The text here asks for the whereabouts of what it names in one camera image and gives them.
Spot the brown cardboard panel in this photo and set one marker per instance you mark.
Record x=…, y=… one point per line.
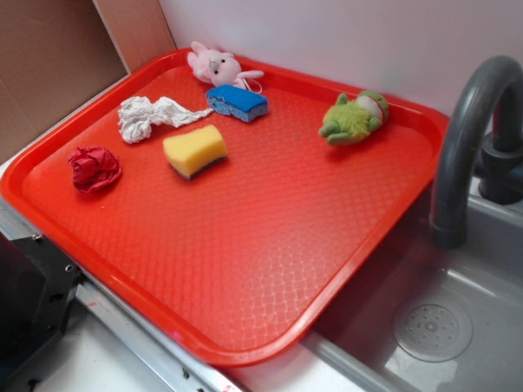
x=57, y=55

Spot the sink drain strainer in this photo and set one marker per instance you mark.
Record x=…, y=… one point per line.
x=432, y=331

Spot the red plastic tray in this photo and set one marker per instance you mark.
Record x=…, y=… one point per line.
x=237, y=263

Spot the pink plush bunny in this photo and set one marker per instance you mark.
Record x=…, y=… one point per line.
x=219, y=68

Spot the green plush frog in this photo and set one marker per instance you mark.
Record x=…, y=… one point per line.
x=349, y=122

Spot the yellow sponge with dark base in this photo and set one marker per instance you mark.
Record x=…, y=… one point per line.
x=194, y=151

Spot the blue sponge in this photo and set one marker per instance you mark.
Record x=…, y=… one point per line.
x=236, y=102

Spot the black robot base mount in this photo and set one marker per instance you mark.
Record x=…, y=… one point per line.
x=38, y=284

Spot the grey toy faucet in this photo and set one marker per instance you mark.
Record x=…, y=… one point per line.
x=484, y=139

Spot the crumpled red paper ball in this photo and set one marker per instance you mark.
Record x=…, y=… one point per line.
x=94, y=168

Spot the aluminium frame rail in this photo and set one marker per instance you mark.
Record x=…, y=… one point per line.
x=106, y=347

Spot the grey toy sink basin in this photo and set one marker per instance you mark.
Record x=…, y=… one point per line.
x=483, y=277

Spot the crumpled white paper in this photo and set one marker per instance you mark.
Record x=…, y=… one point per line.
x=138, y=114

